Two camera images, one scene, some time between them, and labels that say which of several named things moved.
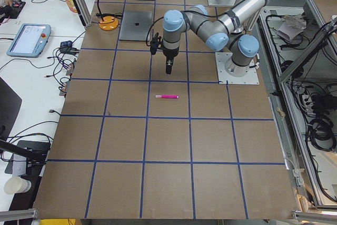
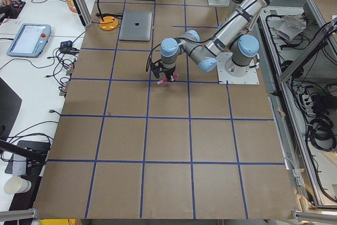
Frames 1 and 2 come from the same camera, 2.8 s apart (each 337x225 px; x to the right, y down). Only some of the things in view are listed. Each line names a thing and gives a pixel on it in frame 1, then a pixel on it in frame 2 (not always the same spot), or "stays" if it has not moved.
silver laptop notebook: x=135 y=26 stays
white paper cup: x=17 y=185 stays
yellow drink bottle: x=70 y=2 stays
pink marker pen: x=167 y=96 to x=167 y=79
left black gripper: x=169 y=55 to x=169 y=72
